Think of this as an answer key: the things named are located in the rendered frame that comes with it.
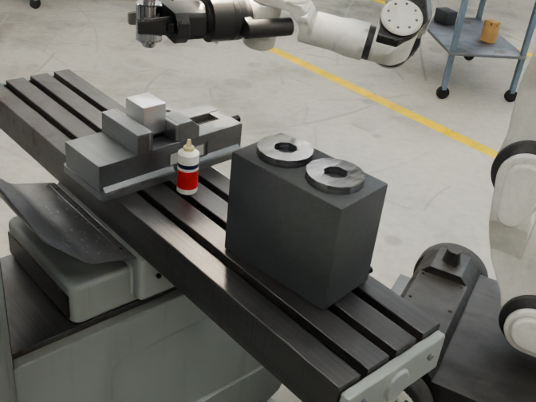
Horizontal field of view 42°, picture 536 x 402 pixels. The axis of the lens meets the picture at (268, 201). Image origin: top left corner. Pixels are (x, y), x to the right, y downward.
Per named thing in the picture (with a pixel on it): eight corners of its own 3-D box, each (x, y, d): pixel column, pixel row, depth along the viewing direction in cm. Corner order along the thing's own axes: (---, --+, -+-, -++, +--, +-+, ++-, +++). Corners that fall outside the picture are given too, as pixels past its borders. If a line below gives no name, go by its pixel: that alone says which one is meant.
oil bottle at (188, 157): (189, 183, 137) (191, 132, 131) (201, 191, 134) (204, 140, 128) (172, 188, 134) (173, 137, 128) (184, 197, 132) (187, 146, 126)
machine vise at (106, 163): (201, 128, 158) (203, 83, 152) (245, 154, 149) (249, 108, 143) (61, 169, 136) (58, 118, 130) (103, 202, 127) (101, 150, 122)
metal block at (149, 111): (147, 120, 140) (147, 92, 137) (165, 131, 136) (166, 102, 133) (125, 125, 136) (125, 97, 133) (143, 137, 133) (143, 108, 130)
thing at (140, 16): (167, 41, 127) (167, 9, 124) (146, 45, 124) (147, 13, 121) (151, 33, 129) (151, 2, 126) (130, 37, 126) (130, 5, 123)
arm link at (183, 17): (154, -14, 128) (214, -17, 133) (154, 37, 133) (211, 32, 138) (179, 5, 119) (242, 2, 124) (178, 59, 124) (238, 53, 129)
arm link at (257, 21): (218, -17, 131) (272, -18, 136) (212, 35, 138) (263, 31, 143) (243, 12, 124) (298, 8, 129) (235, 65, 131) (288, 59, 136)
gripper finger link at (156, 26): (136, 18, 121) (171, 16, 124) (137, 36, 123) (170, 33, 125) (139, 21, 120) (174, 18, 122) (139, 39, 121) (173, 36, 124)
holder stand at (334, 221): (270, 223, 127) (282, 124, 117) (368, 280, 115) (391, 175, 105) (223, 248, 119) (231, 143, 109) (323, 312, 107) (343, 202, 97)
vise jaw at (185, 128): (162, 113, 146) (163, 96, 144) (199, 135, 139) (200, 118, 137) (139, 120, 142) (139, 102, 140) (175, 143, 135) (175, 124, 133)
